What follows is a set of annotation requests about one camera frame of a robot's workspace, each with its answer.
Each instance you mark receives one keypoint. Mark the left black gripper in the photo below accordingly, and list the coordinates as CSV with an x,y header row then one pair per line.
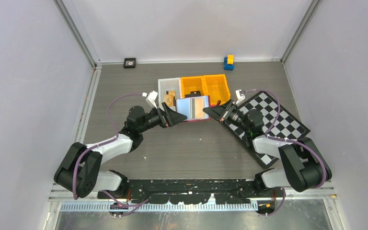
x,y
172,118

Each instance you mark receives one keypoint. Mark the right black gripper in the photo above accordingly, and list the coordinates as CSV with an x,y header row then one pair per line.
x,y
223,112

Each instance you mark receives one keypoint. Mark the red card holder wallet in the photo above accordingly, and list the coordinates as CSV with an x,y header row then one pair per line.
x,y
183,107

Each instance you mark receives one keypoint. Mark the orange gold credit card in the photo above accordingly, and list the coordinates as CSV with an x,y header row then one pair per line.
x,y
172,93

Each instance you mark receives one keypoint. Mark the dark grey credit card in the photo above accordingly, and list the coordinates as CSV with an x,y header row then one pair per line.
x,y
193,94

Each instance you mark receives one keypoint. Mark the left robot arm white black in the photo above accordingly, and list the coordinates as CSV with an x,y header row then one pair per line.
x,y
79,171

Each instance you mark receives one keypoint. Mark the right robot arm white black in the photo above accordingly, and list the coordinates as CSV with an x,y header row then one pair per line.
x,y
303,165

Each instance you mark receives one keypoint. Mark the orange bin with cards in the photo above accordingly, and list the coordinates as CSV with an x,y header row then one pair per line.
x,y
192,84

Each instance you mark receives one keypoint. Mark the empty orange bin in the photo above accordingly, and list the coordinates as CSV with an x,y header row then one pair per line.
x,y
217,88

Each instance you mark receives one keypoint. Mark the blue yellow toy block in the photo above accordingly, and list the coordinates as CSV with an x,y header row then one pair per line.
x,y
228,63

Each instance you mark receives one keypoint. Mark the black white checkerboard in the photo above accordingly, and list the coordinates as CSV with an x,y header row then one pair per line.
x,y
286,126

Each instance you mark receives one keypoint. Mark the small black square box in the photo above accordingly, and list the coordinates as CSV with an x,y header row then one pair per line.
x,y
129,63

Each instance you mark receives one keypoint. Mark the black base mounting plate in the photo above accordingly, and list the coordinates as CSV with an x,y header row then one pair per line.
x,y
192,191

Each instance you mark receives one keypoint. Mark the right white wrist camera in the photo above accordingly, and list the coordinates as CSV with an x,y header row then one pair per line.
x,y
240,95

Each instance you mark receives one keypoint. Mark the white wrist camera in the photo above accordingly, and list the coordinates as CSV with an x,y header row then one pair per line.
x,y
240,95
151,98

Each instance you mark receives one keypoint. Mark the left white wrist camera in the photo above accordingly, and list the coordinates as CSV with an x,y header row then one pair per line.
x,y
151,98

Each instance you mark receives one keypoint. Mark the aluminium rail frame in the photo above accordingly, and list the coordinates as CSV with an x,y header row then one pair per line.
x,y
92,203

